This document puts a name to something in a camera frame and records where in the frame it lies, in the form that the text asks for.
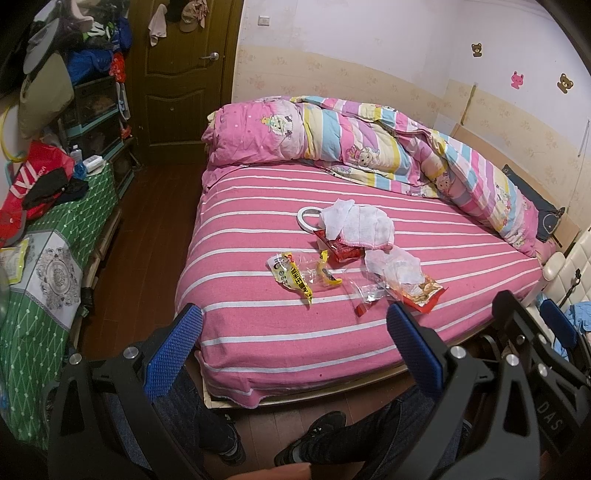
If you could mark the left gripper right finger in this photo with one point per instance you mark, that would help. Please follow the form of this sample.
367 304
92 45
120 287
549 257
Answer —
507 443

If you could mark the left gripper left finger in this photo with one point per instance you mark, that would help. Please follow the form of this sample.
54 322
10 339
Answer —
84 443

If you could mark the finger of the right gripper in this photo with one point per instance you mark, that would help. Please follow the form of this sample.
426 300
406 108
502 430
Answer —
560 391
577 347

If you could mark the white pink-edged gauze cloth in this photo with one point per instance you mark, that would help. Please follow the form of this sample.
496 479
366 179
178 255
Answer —
368 227

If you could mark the white tissue sheet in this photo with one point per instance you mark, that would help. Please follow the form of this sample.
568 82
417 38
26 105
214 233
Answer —
335 217

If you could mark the blue clothing on chair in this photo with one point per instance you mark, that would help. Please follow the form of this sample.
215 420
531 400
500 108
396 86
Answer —
579 317

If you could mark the white leather office chair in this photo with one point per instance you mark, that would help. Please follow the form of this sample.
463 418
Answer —
564 276

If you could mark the orange red snack bag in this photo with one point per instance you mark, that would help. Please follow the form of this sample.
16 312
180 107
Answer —
421 297

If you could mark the clear plastic wrapper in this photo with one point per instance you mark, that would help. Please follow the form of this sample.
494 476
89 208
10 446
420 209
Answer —
365 291

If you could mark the red snack wrapper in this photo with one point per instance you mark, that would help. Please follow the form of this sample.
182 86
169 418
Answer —
339 252

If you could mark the yellow snack wrapper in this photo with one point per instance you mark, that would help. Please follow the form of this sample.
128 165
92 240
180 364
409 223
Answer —
305 274

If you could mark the pink striped bed mattress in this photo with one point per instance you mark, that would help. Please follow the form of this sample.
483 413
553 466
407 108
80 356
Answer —
282 317

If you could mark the white tape roll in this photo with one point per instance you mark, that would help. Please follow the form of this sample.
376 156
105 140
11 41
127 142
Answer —
309 219

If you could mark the colourful striped duvet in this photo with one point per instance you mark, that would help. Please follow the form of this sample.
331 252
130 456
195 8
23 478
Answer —
379 146

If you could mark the red plastic bag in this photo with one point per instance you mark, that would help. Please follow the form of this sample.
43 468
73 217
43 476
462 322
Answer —
37 185

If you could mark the pink pillow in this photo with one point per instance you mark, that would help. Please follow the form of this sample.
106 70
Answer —
258 131

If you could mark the beige hanging bag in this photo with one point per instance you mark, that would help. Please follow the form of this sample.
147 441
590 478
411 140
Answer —
43 98

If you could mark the brown wooden door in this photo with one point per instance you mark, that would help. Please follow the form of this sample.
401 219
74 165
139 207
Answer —
174 84

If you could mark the cluttered storage shelf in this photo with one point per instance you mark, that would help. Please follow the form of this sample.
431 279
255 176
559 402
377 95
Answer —
95 127

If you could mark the pink bear wall sticker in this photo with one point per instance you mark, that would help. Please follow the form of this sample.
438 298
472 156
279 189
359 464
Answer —
517 80

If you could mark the brown bear wall sticker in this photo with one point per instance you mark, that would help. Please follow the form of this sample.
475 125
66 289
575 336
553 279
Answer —
477 50

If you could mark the wall light switch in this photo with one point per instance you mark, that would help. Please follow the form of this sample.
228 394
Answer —
263 20

